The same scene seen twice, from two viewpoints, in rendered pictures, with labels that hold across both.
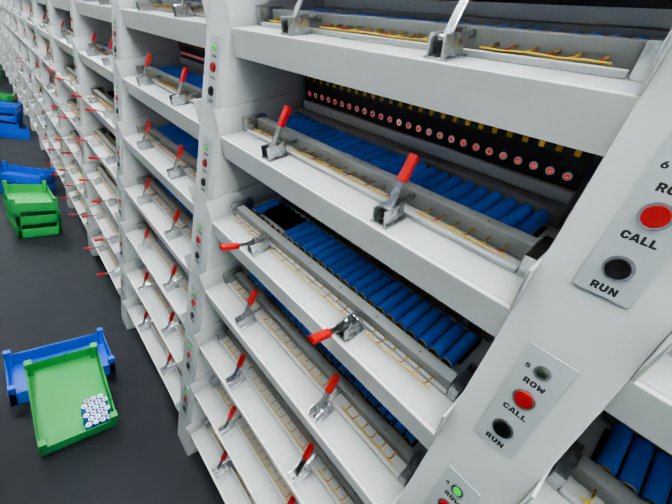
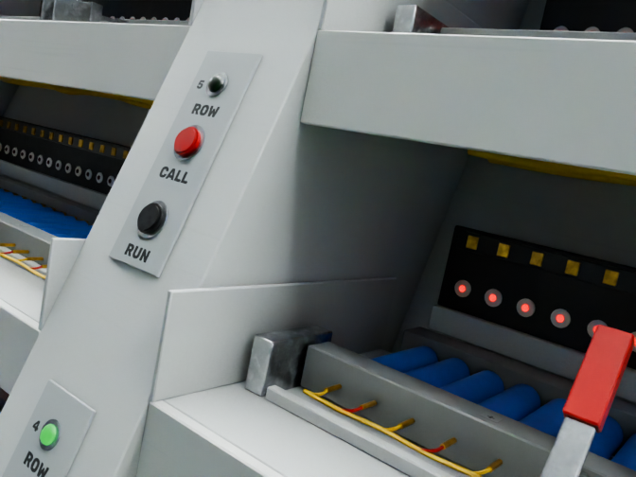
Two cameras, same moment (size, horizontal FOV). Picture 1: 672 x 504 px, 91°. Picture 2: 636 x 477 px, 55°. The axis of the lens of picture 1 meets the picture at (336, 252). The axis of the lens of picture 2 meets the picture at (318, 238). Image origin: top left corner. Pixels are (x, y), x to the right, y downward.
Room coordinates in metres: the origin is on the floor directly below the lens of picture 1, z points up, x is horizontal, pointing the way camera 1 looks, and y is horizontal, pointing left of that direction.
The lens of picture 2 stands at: (-0.06, -0.27, 0.92)
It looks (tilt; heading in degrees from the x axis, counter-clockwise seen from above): 9 degrees up; 357
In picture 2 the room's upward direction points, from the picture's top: 23 degrees clockwise
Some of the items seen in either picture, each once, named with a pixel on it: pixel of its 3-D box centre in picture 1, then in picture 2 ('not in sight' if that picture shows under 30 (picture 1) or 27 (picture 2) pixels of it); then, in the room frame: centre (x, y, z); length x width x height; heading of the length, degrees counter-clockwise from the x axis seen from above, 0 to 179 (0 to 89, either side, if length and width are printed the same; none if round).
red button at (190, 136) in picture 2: (524, 398); (190, 144); (0.25, -0.21, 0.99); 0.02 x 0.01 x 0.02; 50
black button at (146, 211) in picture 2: (503, 427); (154, 220); (0.25, -0.21, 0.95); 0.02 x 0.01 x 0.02; 50
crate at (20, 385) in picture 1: (61, 362); not in sight; (0.84, 0.89, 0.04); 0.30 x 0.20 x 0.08; 140
